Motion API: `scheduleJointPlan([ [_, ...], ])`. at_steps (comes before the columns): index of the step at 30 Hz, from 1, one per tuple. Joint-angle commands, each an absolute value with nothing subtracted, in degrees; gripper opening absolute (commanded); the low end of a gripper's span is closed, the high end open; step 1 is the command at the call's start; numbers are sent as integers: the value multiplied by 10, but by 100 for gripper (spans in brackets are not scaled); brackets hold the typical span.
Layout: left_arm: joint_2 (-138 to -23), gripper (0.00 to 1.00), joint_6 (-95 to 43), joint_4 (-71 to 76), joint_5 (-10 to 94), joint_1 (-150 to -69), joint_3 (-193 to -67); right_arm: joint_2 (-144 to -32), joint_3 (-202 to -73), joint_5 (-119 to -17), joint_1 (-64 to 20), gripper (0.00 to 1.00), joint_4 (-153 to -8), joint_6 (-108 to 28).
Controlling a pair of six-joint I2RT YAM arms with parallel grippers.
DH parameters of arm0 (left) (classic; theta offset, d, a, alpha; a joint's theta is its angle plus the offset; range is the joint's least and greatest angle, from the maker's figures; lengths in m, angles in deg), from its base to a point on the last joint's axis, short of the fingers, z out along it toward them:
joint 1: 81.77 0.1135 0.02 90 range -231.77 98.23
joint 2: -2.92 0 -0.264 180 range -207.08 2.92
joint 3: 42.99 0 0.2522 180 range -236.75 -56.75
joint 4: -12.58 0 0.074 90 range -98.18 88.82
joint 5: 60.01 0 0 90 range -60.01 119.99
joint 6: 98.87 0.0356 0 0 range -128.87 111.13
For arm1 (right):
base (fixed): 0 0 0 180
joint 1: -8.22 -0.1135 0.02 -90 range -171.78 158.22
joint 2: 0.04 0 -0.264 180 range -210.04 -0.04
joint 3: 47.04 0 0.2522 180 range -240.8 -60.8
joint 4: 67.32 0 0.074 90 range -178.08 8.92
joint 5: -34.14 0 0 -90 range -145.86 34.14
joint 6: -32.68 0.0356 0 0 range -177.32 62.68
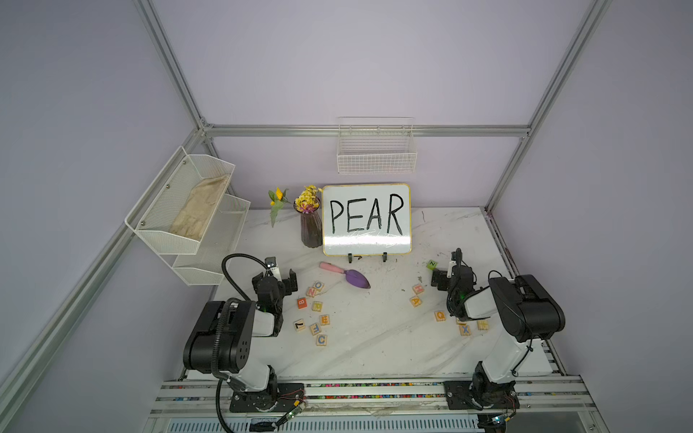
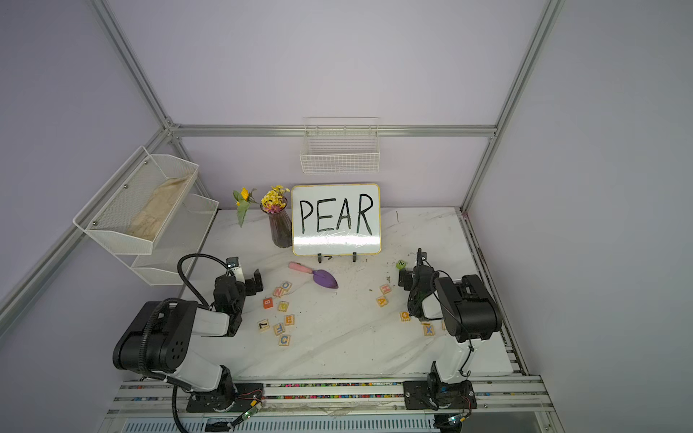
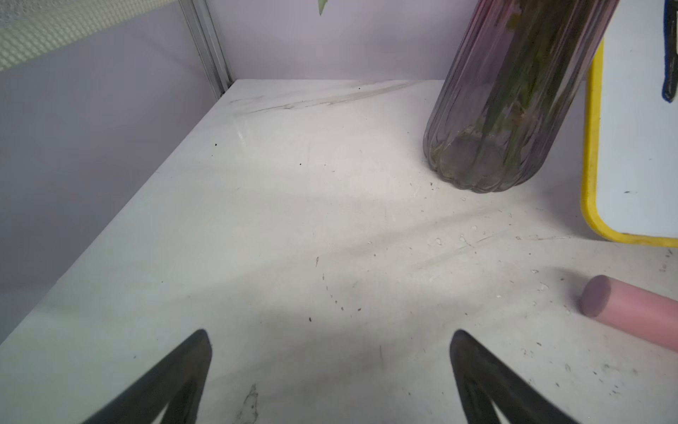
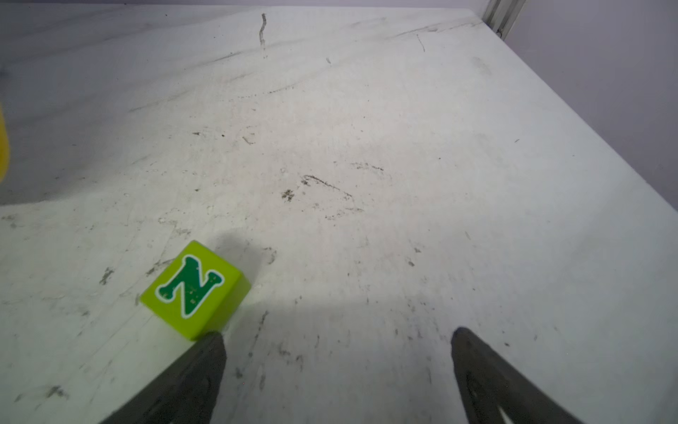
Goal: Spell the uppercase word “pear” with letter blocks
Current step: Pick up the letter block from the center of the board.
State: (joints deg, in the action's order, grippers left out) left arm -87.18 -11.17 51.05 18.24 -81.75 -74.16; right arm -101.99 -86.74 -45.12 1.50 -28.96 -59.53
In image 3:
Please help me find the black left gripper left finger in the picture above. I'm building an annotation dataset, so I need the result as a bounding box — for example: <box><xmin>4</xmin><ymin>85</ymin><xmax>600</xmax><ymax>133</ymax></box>
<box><xmin>86</xmin><ymin>329</ymin><xmax>212</xmax><ymax>423</ymax></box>

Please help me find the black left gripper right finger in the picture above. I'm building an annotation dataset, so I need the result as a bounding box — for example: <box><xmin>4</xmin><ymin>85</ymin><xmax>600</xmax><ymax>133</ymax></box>
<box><xmin>450</xmin><ymin>330</ymin><xmax>575</xmax><ymax>424</ymax></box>

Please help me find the yellow framed whiteboard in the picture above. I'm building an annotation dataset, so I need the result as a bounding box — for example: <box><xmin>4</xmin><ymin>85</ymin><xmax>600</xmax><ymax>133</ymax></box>
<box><xmin>581</xmin><ymin>1</ymin><xmax>677</xmax><ymax>248</ymax></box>

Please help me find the ribbed glass vase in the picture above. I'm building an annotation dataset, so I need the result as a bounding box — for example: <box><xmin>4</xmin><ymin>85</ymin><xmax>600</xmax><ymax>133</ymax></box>
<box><xmin>423</xmin><ymin>0</ymin><xmax>617</xmax><ymax>194</ymax></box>

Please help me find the pink handled purple shovel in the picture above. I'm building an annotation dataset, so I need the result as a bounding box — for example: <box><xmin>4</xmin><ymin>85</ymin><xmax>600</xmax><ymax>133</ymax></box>
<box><xmin>579</xmin><ymin>275</ymin><xmax>677</xmax><ymax>352</ymax></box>

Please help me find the aluminium cage frame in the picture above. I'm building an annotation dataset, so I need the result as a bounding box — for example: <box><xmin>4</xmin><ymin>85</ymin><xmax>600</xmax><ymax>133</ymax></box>
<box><xmin>178</xmin><ymin>0</ymin><xmax>234</xmax><ymax>99</ymax></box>

